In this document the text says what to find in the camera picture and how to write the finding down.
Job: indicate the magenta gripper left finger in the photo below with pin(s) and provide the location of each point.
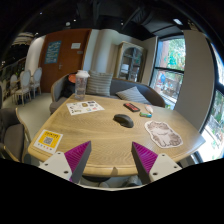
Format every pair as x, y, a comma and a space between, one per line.
69, 165

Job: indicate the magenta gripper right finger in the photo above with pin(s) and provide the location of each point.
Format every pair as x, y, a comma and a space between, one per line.
152, 166

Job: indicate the black computer mouse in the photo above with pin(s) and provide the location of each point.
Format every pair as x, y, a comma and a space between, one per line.
124, 120

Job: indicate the yellow QR code card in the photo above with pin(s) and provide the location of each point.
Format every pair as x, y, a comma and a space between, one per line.
48, 141

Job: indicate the green eraser block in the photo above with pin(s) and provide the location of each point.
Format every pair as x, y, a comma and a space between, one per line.
146, 115

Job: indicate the pink small tube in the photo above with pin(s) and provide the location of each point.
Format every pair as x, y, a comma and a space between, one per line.
149, 108

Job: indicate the white sticker sheet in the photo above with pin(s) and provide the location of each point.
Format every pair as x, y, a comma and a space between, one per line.
83, 107

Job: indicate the black red phone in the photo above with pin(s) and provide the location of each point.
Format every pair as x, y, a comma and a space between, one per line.
131, 107

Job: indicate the grey armchair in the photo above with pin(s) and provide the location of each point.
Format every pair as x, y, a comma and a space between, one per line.
14, 136

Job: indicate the striped flat cushion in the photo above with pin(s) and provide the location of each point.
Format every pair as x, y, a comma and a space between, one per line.
132, 94

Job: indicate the grey curved sofa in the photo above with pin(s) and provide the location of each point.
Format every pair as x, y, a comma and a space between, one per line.
62, 89

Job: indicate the striped grey cushion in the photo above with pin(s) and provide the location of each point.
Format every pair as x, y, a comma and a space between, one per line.
99, 83

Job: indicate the orange round cushion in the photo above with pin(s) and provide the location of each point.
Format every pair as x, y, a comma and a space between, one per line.
72, 78

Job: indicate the clear plastic water bottle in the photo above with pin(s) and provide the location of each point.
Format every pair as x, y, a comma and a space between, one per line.
80, 85

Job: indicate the white dining chair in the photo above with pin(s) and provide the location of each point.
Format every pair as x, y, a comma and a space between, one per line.
35, 81
24, 85

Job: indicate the glass display cabinet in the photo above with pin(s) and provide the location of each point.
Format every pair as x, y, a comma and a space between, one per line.
130, 62

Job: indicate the blue door poster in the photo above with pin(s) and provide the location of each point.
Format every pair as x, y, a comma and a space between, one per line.
52, 52

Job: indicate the brown wooden door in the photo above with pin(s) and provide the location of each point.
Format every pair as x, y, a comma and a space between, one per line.
71, 57

